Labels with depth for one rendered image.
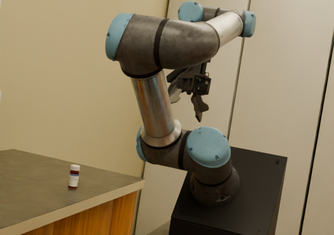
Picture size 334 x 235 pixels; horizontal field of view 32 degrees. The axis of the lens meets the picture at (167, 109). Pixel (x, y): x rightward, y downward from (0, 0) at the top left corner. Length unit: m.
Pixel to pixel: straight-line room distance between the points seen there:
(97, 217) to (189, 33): 1.15
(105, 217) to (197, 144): 0.85
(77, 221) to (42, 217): 0.31
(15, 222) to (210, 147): 0.60
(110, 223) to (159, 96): 1.03
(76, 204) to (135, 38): 0.87
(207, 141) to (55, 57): 1.66
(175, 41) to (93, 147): 2.44
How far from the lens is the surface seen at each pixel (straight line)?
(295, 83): 4.13
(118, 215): 2.46
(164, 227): 1.87
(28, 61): 2.92
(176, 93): 1.76
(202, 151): 1.58
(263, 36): 4.19
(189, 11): 1.68
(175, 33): 1.29
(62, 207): 1.95
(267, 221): 1.72
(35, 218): 1.82
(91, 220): 2.23
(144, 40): 1.30
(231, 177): 1.71
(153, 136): 1.59
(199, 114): 1.84
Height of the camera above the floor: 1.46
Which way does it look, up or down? 5 degrees down
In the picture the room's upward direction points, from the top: 9 degrees clockwise
